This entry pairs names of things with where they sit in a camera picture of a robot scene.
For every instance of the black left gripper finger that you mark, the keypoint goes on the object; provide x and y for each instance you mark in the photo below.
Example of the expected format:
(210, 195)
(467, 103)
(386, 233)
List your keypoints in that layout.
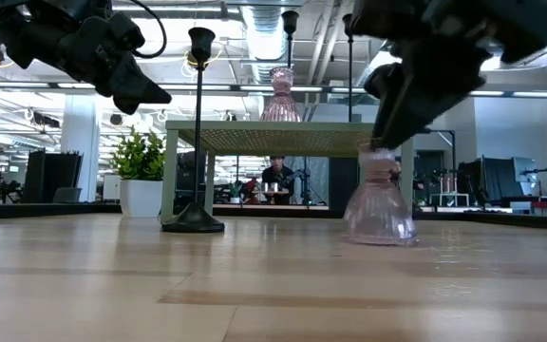
(133, 90)

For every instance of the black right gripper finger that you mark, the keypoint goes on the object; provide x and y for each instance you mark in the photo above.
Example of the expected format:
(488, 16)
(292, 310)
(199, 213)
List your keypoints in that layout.
(380, 81)
(425, 90)

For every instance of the tall black candlestick holder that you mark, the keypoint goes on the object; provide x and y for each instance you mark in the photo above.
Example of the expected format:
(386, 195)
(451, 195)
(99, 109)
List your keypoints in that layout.
(290, 21)
(348, 26)
(193, 221)

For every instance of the pink ribbed glass candle holder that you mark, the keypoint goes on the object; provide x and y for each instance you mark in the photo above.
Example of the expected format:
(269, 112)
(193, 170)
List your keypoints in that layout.
(378, 214)
(280, 107)

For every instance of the long ceiling light strip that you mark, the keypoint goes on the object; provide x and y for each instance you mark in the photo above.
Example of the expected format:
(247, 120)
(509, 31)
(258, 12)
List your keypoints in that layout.
(207, 87)

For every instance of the white pillar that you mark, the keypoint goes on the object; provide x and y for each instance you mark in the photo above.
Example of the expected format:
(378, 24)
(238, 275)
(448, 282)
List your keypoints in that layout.
(81, 142)

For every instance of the green plant in white pot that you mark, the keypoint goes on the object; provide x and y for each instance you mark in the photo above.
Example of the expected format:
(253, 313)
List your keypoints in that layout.
(140, 195)

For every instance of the white rack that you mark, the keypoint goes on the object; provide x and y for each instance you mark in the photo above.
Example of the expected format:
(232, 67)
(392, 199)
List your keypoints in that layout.
(449, 197)

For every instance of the dark computer monitors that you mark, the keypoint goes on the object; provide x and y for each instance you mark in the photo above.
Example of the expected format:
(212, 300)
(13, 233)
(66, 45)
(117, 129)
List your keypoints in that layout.
(492, 178)

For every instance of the green perforated metal shelf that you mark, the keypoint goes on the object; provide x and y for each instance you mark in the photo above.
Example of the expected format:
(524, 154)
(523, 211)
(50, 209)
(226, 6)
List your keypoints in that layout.
(278, 138)

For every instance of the black cabinet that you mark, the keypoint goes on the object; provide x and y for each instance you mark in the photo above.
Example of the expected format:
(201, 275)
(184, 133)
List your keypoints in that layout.
(45, 176)

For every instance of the person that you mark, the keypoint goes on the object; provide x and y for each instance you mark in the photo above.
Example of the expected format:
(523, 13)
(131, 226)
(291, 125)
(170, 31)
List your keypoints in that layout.
(278, 178)

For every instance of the silver ventilation duct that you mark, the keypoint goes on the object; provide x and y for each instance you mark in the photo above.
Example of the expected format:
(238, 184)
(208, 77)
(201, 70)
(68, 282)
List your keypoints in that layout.
(266, 38)

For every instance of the black table frame rail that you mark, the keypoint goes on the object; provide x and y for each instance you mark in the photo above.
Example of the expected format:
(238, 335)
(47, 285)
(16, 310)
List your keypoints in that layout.
(41, 209)

